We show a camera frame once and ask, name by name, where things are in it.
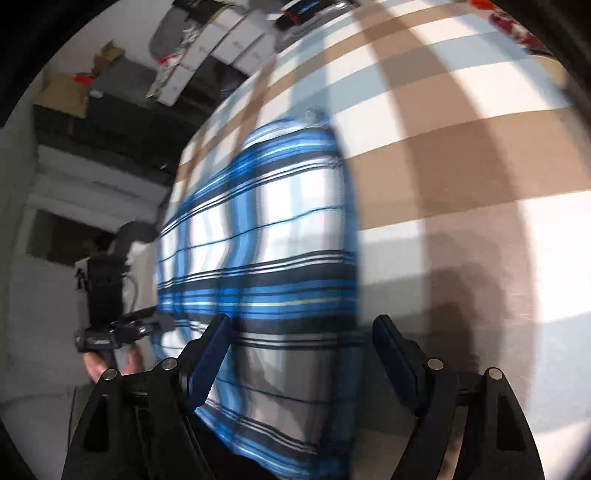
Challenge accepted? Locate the blue white plaid shirt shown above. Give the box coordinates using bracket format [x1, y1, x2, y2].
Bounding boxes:
[152, 111, 363, 479]

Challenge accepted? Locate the person left hand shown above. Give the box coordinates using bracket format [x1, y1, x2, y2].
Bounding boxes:
[82, 345, 144, 383]

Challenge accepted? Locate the black refrigerator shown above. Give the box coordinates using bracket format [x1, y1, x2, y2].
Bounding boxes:
[87, 57, 219, 176]

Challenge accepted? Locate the open cardboard box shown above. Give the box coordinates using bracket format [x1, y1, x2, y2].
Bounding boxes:
[92, 40, 125, 76]

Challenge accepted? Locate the checkered brown blue bedsheet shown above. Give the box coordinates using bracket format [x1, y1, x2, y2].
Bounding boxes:
[165, 1, 590, 479]

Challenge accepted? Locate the grey mirror headboard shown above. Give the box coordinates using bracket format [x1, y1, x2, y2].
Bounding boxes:
[148, 6, 193, 61]

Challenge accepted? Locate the white drawer desk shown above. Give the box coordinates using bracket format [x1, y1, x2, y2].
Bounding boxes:
[149, 2, 277, 106]

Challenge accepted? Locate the black box on suitcase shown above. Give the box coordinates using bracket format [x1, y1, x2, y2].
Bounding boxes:
[274, 0, 360, 31]

